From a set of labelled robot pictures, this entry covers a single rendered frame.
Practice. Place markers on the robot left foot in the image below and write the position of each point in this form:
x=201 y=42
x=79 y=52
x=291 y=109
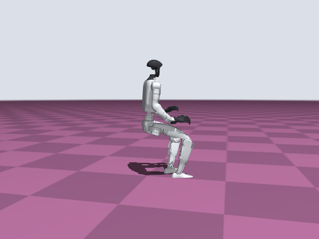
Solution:
x=167 y=170

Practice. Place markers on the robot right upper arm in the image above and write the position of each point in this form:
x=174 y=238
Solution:
x=155 y=87

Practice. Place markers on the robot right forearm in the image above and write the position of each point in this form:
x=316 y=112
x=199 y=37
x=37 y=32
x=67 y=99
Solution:
x=161 y=113

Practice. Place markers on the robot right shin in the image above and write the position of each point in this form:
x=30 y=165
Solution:
x=184 y=154

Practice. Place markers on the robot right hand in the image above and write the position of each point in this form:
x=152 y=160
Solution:
x=181 y=118

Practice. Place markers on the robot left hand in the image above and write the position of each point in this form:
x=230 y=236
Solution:
x=171 y=108

